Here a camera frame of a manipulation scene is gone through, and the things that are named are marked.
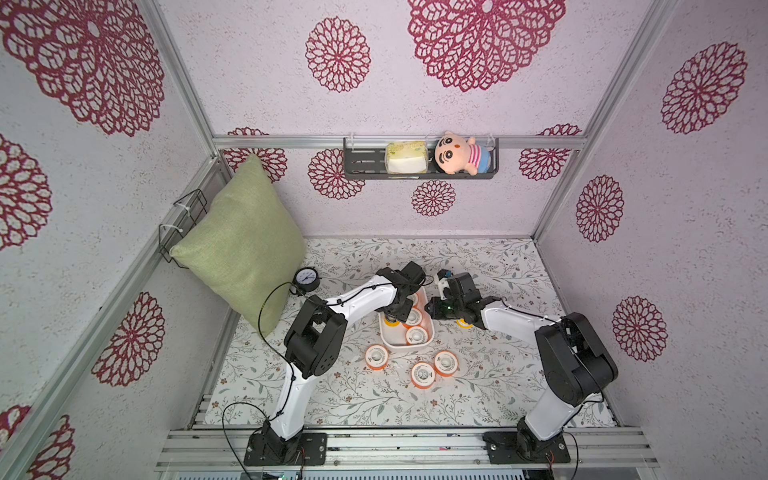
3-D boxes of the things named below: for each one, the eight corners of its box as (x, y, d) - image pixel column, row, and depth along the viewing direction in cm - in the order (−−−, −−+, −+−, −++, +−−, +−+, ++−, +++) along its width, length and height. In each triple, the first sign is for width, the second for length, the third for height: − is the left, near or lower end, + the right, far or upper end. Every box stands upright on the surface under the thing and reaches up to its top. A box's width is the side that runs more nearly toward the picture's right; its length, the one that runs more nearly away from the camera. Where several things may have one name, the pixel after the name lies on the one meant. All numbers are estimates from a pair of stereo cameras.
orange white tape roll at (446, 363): (435, 376, 88) (436, 373, 86) (432, 353, 92) (434, 350, 90) (458, 376, 88) (460, 373, 86) (455, 353, 92) (456, 350, 90)
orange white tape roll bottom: (412, 388, 85) (412, 385, 84) (410, 364, 90) (411, 361, 88) (435, 388, 85) (437, 385, 84) (433, 364, 90) (434, 361, 88)
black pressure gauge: (298, 296, 105) (296, 290, 103) (291, 278, 111) (289, 272, 108) (323, 286, 108) (321, 281, 105) (315, 269, 113) (313, 263, 110)
